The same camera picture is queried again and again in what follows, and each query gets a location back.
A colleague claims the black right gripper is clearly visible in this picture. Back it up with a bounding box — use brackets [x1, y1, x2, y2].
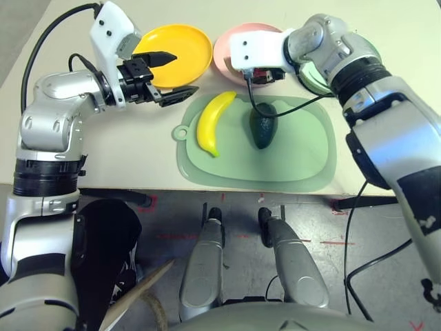
[246, 67, 286, 86]

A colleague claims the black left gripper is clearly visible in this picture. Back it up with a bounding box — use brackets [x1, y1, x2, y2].
[119, 50, 200, 108]

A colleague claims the dark green toy avocado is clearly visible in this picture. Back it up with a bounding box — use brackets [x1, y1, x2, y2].
[249, 102, 278, 150]

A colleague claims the yellow toy banana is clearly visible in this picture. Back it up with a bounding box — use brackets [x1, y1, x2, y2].
[196, 90, 238, 159]

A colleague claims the yellow plate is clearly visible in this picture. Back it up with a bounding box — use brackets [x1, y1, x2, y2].
[132, 23, 213, 90]

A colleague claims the light green plate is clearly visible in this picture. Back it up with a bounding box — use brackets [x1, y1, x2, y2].
[296, 34, 382, 97]
[172, 92, 337, 191]

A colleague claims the pink plate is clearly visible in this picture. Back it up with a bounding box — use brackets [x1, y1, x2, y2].
[213, 23, 287, 87]

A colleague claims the silver left robot leg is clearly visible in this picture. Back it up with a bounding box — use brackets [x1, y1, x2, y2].
[178, 206, 227, 310]

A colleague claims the silver robot leg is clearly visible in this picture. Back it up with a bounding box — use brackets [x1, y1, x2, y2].
[258, 206, 330, 310]
[178, 206, 227, 310]

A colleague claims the silver right robot leg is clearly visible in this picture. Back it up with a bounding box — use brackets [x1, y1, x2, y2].
[258, 206, 330, 310]

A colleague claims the wooden stick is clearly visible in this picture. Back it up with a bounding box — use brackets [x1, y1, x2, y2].
[99, 259, 175, 331]

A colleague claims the silver robot torso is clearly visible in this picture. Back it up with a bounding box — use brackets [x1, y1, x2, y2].
[172, 298, 390, 331]

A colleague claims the thin black camera cable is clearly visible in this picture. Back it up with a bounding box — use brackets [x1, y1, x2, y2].
[245, 76, 337, 118]

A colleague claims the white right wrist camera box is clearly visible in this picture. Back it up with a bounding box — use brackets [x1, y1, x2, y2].
[229, 29, 294, 72]

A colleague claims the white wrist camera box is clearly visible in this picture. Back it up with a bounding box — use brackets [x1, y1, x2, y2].
[229, 29, 294, 72]
[88, 1, 143, 111]

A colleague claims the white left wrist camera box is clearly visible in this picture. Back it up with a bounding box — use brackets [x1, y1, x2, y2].
[88, 1, 143, 111]

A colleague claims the short black looped cable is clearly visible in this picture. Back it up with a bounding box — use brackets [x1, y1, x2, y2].
[68, 53, 103, 79]

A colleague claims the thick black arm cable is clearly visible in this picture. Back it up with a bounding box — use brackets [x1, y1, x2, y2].
[20, 2, 101, 114]

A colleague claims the black table frame bar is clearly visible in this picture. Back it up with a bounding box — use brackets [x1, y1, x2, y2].
[336, 196, 397, 210]

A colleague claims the long black hanging cable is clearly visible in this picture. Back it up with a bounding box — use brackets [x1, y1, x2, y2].
[344, 181, 414, 323]

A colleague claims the brown rope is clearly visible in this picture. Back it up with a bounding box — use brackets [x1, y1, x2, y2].
[141, 289, 170, 331]

